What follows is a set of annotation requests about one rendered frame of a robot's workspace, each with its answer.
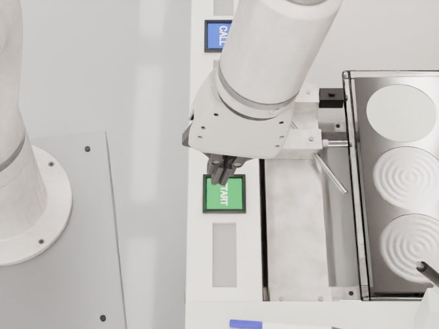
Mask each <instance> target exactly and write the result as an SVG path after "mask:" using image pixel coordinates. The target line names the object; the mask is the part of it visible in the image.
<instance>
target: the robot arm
mask: <svg viewBox="0 0 439 329"><path fill-rule="evenodd" d="M342 2H343V0H239V2H238V6H237V9H236V12H235V15H234V18H233V21H232V24H231V27H230V30H229V32H228V35H227V38H226V41H225V44H224V47H223V50H222V52H221V55H220V58H219V61H218V65H217V67H215V68H214V69H213V70H212V71H211V72H210V73H209V75H208V76H207V77H206V78H205V80H204V82H203V83H202V84H201V86H200V88H199V90H198V92H197V94H196V96H195V98H194V100H193V102H192V104H191V107H190V109H189V116H188V120H189V121H193V122H192V123H191V124H190V125H189V127H188V128H187V129H186V130H185V131H184V132H183V134H182V145H183V146H185V147H189V148H193V149H195V150H197V151H201V152H202V153H203V154H205V155H206V156H207V157H208V158H209V159H208V162H207V167H206V173H207V174H211V184H212V185H216V184H218V183H219V184H220V185H221V186H226V183H227V181H228V179H229V176H234V174H235V171H236V169H237V168H241V167H242V166H243V165H244V163H245V162H246V161H249V160H252V159H255V158H256V159H271V158H273V157H275V156H277V155H278V154H279V152H280V151H281V150H282V148H283V146H284V143H285V140H286V138H287V135H288V132H289V128H290V125H291V121H292V118H293V113H294V108H295V99H296V96H297V95H298V94H299V92H300V89H301V87H302V85H303V83H304V81H305V79H306V77H307V74H308V72H309V70H310V68H311V66H312V64H313V62H314V60H315V58H316V56H317V54H318V52H319V50H320V48H321V45H322V44H323V41H324V40H325V37H326V36H327V33H328V32H329V29H330V28H331V26H332V24H333V22H334V19H335V18H336V15H337V13H338V11H339V9H340V7H341V5H342ZM22 50H23V19H22V8H21V4H20V0H0V266H10V265H13V264H19V263H21V262H24V261H27V260H29V259H32V258H33V257H36V256H37V255H39V254H41V253H42V252H43V251H45V250H46V249H48V248H49V247H50V246H51V245H52V244H53V243H54V242H55V241H56V240H57V239H58V238H59V237H60V235H61V233H62V232H63V230H64V229H65V227H66V225H67V223H68V220H69V217H70V216H71V210H72V206H73V194H72V189H71V184H70V181H69V179H68V176H67V173H66V171H65V170H64V169H63V167H62V166H61V164H60V163H59V162H58V161H57V160H56V159H55V158H54V157H53V156H51V155H50V154H49V153H47V152H46V151H44V150H42V149H40V148H38V147H36V146H32V145H31V142H30V140H29V137H28V134H27V130H26V127H25V124H24V121H23V118H22V115H21V112H20V109H19V107H18V101H19V90H20V77H21V69H22Z"/></svg>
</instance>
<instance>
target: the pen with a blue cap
mask: <svg viewBox="0 0 439 329"><path fill-rule="evenodd" d="M229 327H230V328H243V329H341V328H336V327H333V326H319V325H309V324H291V323H281V322H262V321H245V320H235V319H231V320H229Z"/></svg>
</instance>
